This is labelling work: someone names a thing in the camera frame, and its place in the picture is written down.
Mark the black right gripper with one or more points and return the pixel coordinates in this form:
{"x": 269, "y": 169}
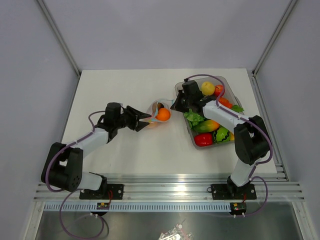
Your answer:
{"x": 177, "y": 106}

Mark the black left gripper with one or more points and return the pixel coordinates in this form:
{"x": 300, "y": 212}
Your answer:
{"x": 135, "y": 115}

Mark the orange toy tangerine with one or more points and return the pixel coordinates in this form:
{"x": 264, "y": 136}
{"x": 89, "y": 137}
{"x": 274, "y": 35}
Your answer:
{"x": 163, "y": 115}

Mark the brown toy kiwi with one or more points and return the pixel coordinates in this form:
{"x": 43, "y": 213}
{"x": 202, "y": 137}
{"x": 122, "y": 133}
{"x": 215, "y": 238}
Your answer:
{"x": 160, "y": 105}

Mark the clear zip top bag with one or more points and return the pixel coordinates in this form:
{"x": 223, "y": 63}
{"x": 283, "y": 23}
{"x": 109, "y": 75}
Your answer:
{"x": 152, "y": 110}

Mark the orange toy carrot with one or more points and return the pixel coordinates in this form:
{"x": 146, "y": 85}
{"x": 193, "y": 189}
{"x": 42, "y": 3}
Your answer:
{"x": 225, "y": 102}

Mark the orange pink toy peach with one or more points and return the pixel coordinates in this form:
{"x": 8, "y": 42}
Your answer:
{"x": 152, "y": 124}

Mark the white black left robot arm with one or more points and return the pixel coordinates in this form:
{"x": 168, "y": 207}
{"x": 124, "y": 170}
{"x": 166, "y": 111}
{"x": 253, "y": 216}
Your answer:
{"x": 63, "y": 169}

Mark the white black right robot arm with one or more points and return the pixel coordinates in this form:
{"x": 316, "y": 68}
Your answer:
{"x": 252, "y": 144}

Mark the bag of small parts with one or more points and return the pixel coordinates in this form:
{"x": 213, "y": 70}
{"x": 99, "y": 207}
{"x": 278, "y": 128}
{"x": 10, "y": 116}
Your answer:
{"x": 177, "y": 233}

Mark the green white toy cabbage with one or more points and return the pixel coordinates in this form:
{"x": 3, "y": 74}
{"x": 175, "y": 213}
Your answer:
{"x": 193, "y": 118}

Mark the pale yellow toy apple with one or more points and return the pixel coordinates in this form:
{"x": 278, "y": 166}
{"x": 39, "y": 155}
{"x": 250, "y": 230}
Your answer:
{"x": 208, "y": 88}

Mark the green orange toy mango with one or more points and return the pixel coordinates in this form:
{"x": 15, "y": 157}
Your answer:
{"x": 206, "y": 126}

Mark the red toy bell pepper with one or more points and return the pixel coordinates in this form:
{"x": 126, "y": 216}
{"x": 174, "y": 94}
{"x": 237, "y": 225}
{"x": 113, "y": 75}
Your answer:
{"x": 204, "y": 139}

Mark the green striped toy watermelon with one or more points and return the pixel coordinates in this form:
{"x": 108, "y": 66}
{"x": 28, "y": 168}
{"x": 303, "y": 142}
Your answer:
{"x": 221, "y": 135}

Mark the yellow toy bell pepper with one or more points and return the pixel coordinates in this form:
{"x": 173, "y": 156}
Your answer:
{"x": 232, "y": 137}

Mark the aluminium mounting rail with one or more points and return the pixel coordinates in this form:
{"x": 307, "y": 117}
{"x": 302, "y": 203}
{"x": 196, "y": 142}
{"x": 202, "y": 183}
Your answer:
{"x": 193, "y": 188}

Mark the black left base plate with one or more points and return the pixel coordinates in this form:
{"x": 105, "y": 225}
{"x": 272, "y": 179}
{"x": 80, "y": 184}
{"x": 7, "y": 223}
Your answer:
{"x": 115, "y": 191}

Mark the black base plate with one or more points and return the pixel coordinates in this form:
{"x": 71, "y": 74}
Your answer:
{"x": 223, "y": 191}
{"x": 115, "y": 191}

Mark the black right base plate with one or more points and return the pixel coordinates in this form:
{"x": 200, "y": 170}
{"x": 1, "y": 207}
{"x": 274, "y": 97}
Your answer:
{"x": 223, "y": 191}

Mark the white slotted cable duct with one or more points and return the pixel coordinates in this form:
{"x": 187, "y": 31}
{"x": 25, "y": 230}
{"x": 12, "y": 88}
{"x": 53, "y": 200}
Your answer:
{"x": 134, "y": 207}

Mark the left aluminium frame post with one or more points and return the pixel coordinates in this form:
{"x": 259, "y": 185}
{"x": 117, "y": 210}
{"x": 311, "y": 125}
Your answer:
{"x": 59, "y": 37}

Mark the aluminium frame post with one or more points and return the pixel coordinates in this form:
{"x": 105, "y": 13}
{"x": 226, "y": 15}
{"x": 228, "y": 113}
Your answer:
{"x": 59, "y": 37}
{"x": 275, "y": 35}

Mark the right aluminium frame post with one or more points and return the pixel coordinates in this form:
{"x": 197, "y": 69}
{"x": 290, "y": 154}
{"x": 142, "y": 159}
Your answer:
{"x": 275, "y": 35}

